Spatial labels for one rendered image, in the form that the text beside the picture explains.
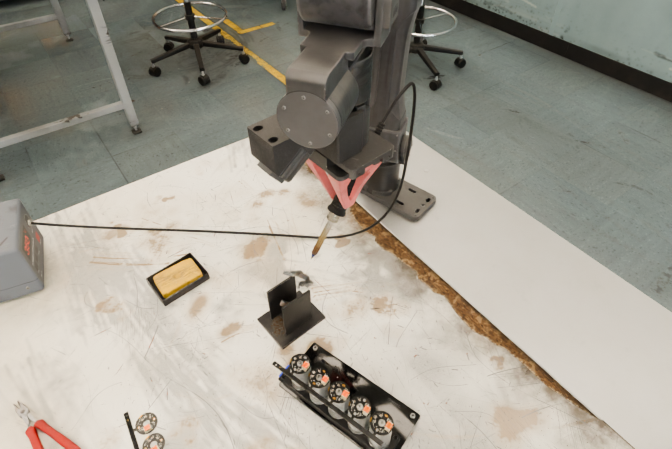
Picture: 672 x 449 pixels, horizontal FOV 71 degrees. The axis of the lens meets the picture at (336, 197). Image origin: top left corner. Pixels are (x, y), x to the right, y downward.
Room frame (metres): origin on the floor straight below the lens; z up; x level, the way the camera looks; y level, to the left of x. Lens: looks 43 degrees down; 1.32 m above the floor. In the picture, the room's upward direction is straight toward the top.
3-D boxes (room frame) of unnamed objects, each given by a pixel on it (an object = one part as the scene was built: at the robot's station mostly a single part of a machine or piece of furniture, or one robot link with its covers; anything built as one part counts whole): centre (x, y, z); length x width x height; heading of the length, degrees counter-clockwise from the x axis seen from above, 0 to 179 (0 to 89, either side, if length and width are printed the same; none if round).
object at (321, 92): (0.39, 0.00, 1.13); 0.12 x 0.09 x 0.12; 161
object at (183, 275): (0.43, 0.24, 0.76); 0.07 x 0.05 x 0.02; 133
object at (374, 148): (0.43, -0.01, 1.04); 0.10 x 0.07 x 0.07; 41
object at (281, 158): (0.39, 0.03, 1.04); 0.11 x 0.07 x 0.06; 131
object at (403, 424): (0.25, -0.01, 0.76); 0.16 x 0.07 x 0.01; 53
